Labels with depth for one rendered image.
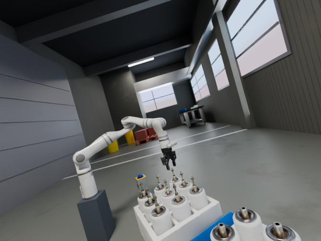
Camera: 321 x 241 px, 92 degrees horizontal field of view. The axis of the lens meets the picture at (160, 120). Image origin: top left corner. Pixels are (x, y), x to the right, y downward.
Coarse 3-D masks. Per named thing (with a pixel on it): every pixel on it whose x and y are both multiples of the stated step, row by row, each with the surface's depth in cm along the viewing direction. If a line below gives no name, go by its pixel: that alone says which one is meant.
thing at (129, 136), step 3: (129, 132) 658; (132, 132) 672; (126, 135) 659; (129, 135) 658; (132, 135) 667; (126, 138) 663; (129, 138) 658; (132, 138) 664; (129, 141) 658; (132, 141) 662
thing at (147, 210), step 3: (159, 201) 88; (159, 204) 87; (144, 207) 85; (147, 207) 84; (150, 207) 83; (153, 207) 83; (144, 210) 85; (147, 210) 83; (150, 210) 83; (147, 213) 84; (147, 216) 84; (147, 219) 85; (150, 219) 83; (150, 222) 84
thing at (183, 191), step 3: (189, 186) 94; (192, 186) 95; (180, 189) 94; (183, 189) 93; (186, 189) 93; (189, 189) 93; (180, 192) 95; (183, 192) 93; (186, 192) 93; (180, 195) 96; (183, 195) 94; (186, 195) 93
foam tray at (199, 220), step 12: (216, 204) 82; (144, 216) 90; (192, 216) 77; (204, 216) 78; (216, 216) 81; (144, 228) 82; (180, 228) 72; (192, 228) 75; (204, 228) 78; (144, 240) 94; (156, 240) 69; (168, 240) 70; (180, 240) 72
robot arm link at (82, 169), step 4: (88, 160) 114; (76, 164) 110; (80, 164) 110; (84, 164) 111; (88, 164) 112; (76, 168) 109; (80, 168) 108; (84, 168) 107; (88, 168) 108; (80, 172) 105; (84, 172) 105; (88, 172) 107
